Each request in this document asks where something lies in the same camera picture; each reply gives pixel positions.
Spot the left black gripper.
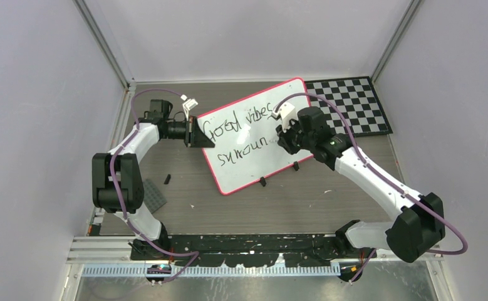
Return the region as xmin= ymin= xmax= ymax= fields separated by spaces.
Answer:
xmin=164 ymin=117 xmax=215 ymax=149

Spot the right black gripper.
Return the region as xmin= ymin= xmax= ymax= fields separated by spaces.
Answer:
xmin=276 ymin=117 xmax=315 ymax=155

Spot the black marker cap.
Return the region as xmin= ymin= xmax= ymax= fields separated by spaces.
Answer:
xmin=164 ymin=174 xmax=171 ymax=185

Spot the pink framed whiteboard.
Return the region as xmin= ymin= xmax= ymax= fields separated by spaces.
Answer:
xmin=198 ymin=78 xmax=312 ymax=195

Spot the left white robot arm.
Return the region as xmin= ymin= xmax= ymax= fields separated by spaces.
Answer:
xmin=91 ymin=97 xmax=215 ymax=260

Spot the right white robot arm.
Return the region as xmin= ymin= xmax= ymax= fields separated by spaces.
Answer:
xmin=271 ymin=103 xmax=445 ymax=263

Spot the black white checkerboard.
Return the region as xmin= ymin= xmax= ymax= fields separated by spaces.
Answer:
xmin=305 ymin=77 xmax=393 ymax=137

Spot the grey studded baseplate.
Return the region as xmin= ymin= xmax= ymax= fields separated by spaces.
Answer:
xmin=143 ymin=179 xmax=167 ymax=214

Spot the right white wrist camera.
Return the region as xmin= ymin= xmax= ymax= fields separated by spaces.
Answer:
xmin=271 ymin=102 xmax=298 ymax=132

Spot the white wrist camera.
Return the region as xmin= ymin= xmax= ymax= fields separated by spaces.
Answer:
xmin=271 ymin=102 xmax=298 ymax=132
xmin=180 ymin=94 xmax=198 ymax=120

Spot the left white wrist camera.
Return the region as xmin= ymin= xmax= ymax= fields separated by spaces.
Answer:
xmin=180 ymin=94 xmax=198 ymax=120

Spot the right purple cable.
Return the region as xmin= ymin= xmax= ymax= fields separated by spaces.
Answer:
xmin=273 ymin=92 xmax=469 ymax=285

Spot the purple cable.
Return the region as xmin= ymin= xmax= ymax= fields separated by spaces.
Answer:
xmin=109 ymin=88 xmax=202 ymax=285
xmin=273 ymin=92 xmax=469 ymax=285

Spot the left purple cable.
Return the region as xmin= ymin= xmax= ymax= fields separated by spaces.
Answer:
xmin=109 ymin=88 xmax=202 ymax=285

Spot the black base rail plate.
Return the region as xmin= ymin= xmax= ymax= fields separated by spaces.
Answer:
xmin=128 ymin=233 xmax=376 ymax=268

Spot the white slotted cable duct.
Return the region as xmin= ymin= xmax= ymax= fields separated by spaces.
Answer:
xmin=81 ymin=263 xmax=341 ymax=277

